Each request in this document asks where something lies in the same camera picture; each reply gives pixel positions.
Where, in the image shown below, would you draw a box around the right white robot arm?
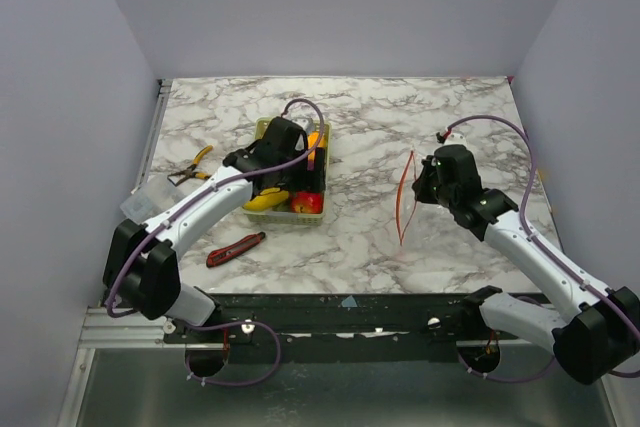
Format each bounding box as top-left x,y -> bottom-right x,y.
412,144 -> 639,385

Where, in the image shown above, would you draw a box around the yellow bell pepper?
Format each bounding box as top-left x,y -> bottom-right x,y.
307,131 -> 328,149

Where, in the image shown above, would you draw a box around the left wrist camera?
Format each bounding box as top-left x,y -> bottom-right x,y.
292,117 -> 316,135

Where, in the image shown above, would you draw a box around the yellow handled pliers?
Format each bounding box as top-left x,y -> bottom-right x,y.
167,145 -> 213,186

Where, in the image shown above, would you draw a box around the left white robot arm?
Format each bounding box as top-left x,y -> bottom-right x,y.
103,117 -> 311,342

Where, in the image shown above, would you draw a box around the aluminium frame profile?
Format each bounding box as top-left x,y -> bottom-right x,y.
77,79 -> 174,348

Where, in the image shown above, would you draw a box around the clear zip bag orange zipper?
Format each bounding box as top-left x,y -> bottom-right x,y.
394,148 -> 446,251

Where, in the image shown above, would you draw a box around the red black utility knife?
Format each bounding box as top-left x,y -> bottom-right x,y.
206,232 -> 266,269

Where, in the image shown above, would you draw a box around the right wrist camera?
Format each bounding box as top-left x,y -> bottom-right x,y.
436,129 -> 467,146

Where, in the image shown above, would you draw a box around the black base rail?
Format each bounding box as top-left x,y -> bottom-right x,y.
164,290 -> 546,363

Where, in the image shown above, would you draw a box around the clear plastic screw box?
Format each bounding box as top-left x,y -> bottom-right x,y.
120,175 -> 184,224

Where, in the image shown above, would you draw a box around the yellow toy squash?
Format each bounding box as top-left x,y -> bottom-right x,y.
243,187 -> 290,212

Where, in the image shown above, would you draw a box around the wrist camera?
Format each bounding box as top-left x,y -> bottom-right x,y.
436,129 -> 467,146
292,117 -> 316,135

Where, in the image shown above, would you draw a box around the green plastic basket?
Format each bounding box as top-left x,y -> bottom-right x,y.
241,117 -> 332,225

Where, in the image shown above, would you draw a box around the red toy apple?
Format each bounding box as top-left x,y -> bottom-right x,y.
290,192 -> 324,215

